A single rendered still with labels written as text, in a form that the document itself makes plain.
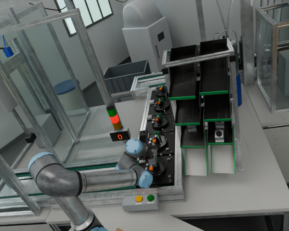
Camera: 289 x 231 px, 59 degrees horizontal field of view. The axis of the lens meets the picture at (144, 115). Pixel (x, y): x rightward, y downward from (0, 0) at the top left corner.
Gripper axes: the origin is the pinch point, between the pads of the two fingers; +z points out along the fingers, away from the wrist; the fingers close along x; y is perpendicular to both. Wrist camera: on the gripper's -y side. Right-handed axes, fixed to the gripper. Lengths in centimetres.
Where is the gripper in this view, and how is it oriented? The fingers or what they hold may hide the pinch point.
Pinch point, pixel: (149, 149)
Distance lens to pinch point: 159.1
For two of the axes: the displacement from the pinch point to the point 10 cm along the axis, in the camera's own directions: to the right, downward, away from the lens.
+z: 2.6, 2.3, 9.4
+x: 9.6, -1.5, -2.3
